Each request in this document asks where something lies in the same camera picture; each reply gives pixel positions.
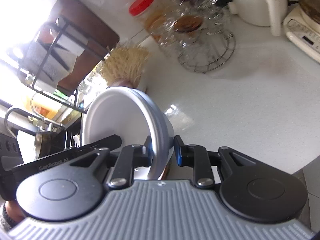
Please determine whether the bunch of dried noodles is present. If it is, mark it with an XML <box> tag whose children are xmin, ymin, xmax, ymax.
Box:
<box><xmin>101</xmin><ymin>43</ymin><xmax>151</xmax><ymax>86</ymax></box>

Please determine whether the brown cutting board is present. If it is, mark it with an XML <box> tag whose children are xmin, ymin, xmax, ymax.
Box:
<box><xmin>48</xmin><ymin>0</ymin><xmax>120</xmax><ymax>91</ymax></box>

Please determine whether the wire cup rack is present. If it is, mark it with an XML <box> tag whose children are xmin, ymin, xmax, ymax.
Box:
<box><xmin>178</xmin><ymin>28</ymin><xmax>237</xmax><ymax>74</ymax></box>

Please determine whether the tall steel faucet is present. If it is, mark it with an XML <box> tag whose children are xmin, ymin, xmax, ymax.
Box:
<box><xmin>4</xmin><ymin>107</ymin><xmax>63</xmax><ymax>136</ymax></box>

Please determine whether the steel pot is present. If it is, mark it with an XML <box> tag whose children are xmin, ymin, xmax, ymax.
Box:
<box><xmin>33</xmin><ymin>127</ymin><xmax>66</xmax><ymax>160</ymax></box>

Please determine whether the red lid plastic jar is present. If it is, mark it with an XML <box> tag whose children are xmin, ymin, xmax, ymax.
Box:
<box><xmin>128</xmin><ymin>0</ymin><xmax>171</xmax><ymax>43</ymax></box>

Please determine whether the white electric pot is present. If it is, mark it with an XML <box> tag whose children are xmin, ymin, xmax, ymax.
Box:
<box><xmin>223</xmin><ymin>0</ymin><xmax>288</xmax><ymax>37</ymax></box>

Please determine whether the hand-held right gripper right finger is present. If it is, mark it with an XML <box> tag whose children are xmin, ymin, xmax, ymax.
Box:
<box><xmin>174</xmin><ymin>135</ymin><xmax>252</xmax><ymax>189</ymax></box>

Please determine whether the small white bowl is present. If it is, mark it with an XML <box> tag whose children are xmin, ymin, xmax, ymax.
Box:
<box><xmin>80</xmin><ymin>86</ymin><xmax>153</xmax><ymax>174</ymax></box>

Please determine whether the black dish rack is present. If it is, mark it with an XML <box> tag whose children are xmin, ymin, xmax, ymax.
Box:
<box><xmin>17</xmin><ymin>16</ymin><xmax>111</xmax><ymax>111</ymax></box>

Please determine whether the yellow detergent bottle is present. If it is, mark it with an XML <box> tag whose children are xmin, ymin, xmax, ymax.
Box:
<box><xmin>31</xmin><ymin>93</ymin><xmax>66</xmax><ymax>121</ymax></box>

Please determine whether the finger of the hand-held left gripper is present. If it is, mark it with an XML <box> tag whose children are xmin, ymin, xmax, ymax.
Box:
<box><xmin>75</xmin><ymin>134</ymin><xmax>123</xmax><ymax>151</ymax></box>

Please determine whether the person's left forearm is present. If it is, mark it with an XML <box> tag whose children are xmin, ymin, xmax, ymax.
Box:
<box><xmin>0</xmin><ymin>199</ymin><xmax>25</xmax><ymax>232</ymax></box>

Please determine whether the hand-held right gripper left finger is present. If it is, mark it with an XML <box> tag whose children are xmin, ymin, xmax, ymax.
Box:
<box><xmin>70</xmin><ymin>135</ymin><xmax>153</xmax><ymax>189</ymax></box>

